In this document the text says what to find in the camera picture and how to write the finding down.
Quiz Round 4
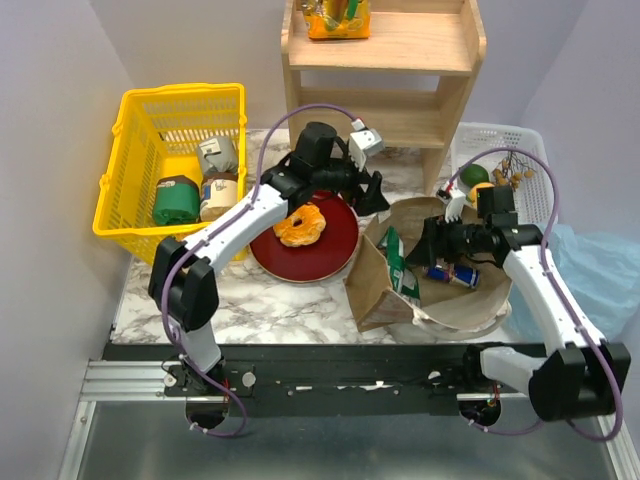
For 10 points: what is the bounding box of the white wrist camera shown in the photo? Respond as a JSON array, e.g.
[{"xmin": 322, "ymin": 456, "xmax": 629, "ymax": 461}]
[
  {"xmin": 436, "ymin": 183, "xmax": 466, "ymax": 223},
  {"xmin": 348, "ymin": 129, "xmax": 385, "ymax": 171}
]

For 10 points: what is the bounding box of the green lime fruit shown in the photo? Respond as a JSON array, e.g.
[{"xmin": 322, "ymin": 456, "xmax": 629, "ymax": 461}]
[{"xmin": 459, "ymin": 164, "xmax": 490, "ymax": 188}]

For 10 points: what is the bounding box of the yellow snack bag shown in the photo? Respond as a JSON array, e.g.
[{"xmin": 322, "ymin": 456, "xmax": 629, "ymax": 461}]
[{"xmin": 300, "ymin": 0, "xmax": 371, "ymax": 40}]

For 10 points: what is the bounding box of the yellow plastic shopping basket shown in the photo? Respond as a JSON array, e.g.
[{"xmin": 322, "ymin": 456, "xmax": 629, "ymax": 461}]
[{"xmin": 92, "ymin": 83, "xmax": 247, "ymax": 264}]

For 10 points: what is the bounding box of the light blue plastic bag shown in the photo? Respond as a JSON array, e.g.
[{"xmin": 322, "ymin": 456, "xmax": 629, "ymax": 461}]
[{"xmin": 504, "ymin": 222, "xmax": 640, "ymax": 346}]

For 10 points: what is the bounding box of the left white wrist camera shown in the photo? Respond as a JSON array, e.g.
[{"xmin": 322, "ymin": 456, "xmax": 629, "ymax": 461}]
[{"xmin": 348, "ymin": 129, "xmax": 385, "ymax": 171}]

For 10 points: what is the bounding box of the red round lacquer tray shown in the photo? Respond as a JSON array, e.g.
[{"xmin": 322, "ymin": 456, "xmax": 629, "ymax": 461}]
[{"xmin": 250, "ymin": 191, "xmax": 359, "ymax": 283}]

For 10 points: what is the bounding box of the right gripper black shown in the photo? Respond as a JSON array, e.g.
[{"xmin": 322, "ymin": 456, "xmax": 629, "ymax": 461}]
[{"xmin": 404, "ymin": 213, "xmax": 490, "ymax": 266}]

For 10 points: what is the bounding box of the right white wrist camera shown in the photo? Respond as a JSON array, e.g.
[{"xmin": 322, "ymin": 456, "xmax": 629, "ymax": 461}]
[{"xmin": 436, "ymin": 183, "xmax": 466, "ymax": 223}]

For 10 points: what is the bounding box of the brown paper grocery bag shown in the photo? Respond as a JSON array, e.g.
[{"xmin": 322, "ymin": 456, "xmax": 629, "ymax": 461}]
[{"xmin": 345, "ymin": 197, "xmax": 512, "ymax": 343}]

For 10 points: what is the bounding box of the green wrapped food package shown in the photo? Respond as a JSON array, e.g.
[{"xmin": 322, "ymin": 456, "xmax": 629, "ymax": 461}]
[{"xmin": 152, "ymin": 175, "xmax": 200, "ymax": 226}]

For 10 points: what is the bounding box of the brown longan fruit bunch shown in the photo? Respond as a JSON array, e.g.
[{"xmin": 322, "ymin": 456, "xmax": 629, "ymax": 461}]
[{"xmin": 492, "ymin": 151, "xmax": 536, "ymax": 191}]

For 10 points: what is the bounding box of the beige wrapped food package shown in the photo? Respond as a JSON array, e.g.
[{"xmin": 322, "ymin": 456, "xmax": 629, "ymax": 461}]
[{"xmin": 200, "ymin": 172, "xmax": 238, "ymax": 222}]

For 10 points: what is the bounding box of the green snack packet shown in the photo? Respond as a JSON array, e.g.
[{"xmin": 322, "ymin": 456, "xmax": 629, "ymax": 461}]
[{"xmin": 377, "ymin": 227, "xmax": 421, "ymax": 307}]

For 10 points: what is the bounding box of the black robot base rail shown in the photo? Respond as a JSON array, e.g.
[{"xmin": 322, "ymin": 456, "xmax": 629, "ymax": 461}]
[{"xmin": 103, "ymin": 344, "xmax": 495, "ymax": 425}]

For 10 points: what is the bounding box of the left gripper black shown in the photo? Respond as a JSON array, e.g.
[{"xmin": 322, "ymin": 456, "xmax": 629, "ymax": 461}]
[{"xmin": 312, "ymin": 147, "xmax": 391, "ymax": 217}]

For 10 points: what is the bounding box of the aluminium frame profile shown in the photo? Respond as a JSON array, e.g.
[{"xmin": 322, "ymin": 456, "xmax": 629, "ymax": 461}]
[{"xmin": 55, "ymin": 358, "xmax": 174, "ymax": 480}]

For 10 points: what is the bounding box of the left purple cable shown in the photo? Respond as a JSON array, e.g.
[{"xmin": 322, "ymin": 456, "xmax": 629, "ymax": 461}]
[{"xmin": 162, "ymin": 103, "xmax": 369, "ymax": 439}]

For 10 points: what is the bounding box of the wooden shelf rack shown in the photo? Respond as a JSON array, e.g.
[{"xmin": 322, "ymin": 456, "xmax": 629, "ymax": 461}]
[{"xmin": 281, "ymin": 0, "xmax": 487, "ymax": 193}]

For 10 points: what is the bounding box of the orange fruit with leaf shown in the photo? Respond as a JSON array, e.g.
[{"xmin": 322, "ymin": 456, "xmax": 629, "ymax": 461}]
[{"xmin": 466, "ymin": 182, "xmax": 495, "ymax": 209}]

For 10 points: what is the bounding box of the blue drink can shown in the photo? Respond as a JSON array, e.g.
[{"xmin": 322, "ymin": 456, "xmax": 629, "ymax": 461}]
[{"xmin": 424, "ymin": 263, "xmax": 480, "ymax": 289}]

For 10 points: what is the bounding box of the grey wrapped food package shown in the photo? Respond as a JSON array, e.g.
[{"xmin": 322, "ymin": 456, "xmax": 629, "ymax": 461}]
[{"xmin": 196, "ymin": 135, "xmax": 239, "ymax": 177}]

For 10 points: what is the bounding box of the orange fluffy food item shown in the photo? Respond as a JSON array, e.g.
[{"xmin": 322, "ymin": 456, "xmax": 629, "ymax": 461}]
[{"xmin": 272, "ymin": 203, "xmax": 326, "ymax": 248}]

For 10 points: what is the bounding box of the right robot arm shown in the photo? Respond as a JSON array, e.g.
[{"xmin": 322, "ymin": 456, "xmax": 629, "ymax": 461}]
[{"xmin": 407, "ymin": 186, "xmax": 631, "ymax": 422}]

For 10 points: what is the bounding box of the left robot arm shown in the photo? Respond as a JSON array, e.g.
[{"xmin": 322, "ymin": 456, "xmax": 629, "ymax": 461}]
[{"xmin": 148, "ymin": 120, "xmax": 389, "ymax": 395}]

